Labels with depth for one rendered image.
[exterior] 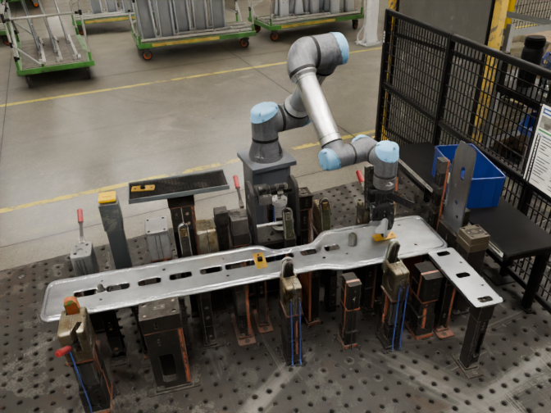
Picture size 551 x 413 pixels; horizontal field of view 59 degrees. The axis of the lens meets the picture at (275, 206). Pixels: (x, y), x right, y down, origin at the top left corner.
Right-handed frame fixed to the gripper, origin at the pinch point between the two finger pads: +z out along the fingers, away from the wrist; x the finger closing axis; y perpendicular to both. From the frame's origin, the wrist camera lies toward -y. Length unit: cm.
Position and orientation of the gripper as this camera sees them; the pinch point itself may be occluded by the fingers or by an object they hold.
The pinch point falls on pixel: (384, 233)
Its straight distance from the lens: 182.2
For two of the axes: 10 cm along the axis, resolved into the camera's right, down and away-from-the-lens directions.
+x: 2.5, 5.0, -8.3
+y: -9.7, 1.6, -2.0
